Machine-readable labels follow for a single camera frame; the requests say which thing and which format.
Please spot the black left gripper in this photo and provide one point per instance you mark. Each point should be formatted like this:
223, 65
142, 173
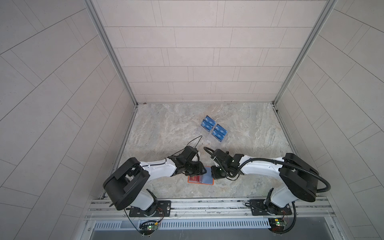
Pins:
198, 167

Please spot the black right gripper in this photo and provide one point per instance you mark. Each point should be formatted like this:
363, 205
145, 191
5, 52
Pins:
214, 176

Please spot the orange card holder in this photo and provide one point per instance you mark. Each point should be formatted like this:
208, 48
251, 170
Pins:
207, 178

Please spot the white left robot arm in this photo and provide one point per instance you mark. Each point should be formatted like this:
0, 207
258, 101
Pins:
125, 186

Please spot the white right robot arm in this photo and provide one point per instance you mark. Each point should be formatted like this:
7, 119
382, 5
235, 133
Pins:
300, 180

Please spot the right card stack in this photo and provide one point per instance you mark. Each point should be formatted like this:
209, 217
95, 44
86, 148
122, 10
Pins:
219, 134

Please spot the card stack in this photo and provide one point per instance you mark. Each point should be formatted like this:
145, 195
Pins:
208, 124
219, 134

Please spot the left card stack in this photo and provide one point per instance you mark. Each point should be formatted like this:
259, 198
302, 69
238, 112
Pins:
208, 124

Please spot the left green circuit board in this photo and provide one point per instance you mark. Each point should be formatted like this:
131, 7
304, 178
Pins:
149, 227

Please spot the green circuit board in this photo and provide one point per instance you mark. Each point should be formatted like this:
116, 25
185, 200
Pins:
277, 225
149, 227

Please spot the right green circuit board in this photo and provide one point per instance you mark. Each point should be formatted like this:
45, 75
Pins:
277, 225

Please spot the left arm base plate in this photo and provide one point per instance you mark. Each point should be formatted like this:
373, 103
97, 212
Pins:
156, 210

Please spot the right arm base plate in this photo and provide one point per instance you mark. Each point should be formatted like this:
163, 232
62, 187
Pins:
259, 208

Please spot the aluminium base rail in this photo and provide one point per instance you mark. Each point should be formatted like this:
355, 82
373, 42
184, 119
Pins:
215, 208

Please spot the aluminium corner post left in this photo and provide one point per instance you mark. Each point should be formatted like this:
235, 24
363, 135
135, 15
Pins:
109, 48

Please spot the aluminium corner post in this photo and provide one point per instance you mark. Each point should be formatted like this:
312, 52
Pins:
324, 15
109, 48

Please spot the aluminium corner post right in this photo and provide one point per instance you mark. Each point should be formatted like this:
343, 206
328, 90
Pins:
324, 15

